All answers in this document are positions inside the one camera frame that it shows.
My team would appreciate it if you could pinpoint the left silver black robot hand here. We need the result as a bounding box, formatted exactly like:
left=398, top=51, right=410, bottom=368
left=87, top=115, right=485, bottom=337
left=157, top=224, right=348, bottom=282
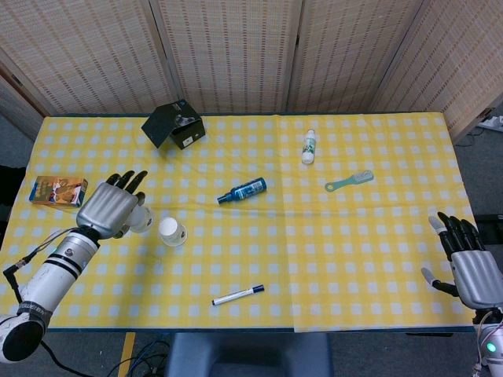
left=75, top=170, right=149, bottom=240

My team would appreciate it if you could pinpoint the green plastic brush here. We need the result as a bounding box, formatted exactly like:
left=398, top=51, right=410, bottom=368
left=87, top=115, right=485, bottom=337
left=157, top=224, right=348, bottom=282
left=324, top=169, right=375, bottom=194

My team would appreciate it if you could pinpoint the white marker pen blue cap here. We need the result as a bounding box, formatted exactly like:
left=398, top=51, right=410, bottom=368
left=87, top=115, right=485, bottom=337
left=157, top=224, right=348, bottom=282
left=211, top=284, right=266, bottom=307

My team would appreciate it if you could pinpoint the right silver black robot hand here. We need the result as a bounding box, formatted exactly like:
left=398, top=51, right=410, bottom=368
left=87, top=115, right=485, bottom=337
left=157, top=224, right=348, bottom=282
left=420, top=211, right=503, bottom=311

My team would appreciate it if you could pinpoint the black open cardboard box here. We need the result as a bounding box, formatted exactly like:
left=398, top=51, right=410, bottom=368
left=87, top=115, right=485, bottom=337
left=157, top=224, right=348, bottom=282
left=141, top=100, right=207, bottom=152

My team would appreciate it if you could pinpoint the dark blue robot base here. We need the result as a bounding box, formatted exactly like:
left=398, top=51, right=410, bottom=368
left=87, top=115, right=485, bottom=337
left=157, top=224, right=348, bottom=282
left=164, top=332, right=334, bottom=377

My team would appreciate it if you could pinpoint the white plastic bottle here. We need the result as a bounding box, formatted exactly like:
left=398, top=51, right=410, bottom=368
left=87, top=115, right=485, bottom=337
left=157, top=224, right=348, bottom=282
left=301, top=129, right=318, bottom=166

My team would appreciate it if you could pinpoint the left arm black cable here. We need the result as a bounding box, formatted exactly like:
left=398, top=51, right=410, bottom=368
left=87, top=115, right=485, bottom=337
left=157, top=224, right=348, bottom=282
left=2, top=229, right=79, bottom=304

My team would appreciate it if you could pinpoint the floor cable bundle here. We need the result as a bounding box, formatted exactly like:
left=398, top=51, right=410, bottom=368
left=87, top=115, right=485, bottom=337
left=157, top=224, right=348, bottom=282
left=39, top=339, right=174, bottom=377

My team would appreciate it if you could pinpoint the right arm wrist cable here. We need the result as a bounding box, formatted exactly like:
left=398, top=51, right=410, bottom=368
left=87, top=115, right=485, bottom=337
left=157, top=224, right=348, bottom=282
left=471, top=309, right=503, bottom=372

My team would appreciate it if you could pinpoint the black object beside table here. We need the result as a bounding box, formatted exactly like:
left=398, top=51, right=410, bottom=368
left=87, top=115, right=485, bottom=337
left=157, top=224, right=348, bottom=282
left=0, top=164, right=26, bottom=207

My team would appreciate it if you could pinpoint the blue spray bottle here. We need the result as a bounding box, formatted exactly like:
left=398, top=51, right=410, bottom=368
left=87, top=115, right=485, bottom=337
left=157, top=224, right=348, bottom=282
left=216, top=177, right=269, bottom=207

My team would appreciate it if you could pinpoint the orange blue carton box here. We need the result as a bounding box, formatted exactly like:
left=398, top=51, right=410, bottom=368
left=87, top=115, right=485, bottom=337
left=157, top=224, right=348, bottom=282
left=29, top=174, right=89, bottom=208

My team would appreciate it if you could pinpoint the white power strip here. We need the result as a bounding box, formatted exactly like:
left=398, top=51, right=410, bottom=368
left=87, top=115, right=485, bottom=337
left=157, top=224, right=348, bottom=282
left=478, top=115, right=503, bottom=131

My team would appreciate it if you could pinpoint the bamboo folding screen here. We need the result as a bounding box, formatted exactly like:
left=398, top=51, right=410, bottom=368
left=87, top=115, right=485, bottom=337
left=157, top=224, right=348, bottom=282
left=0, top=0, right=503, bottom=145

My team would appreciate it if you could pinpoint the yellow white checkered tablecloth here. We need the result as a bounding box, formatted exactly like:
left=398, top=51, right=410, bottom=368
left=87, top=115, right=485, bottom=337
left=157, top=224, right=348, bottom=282
left=0, top=113, right=479, bottom=334

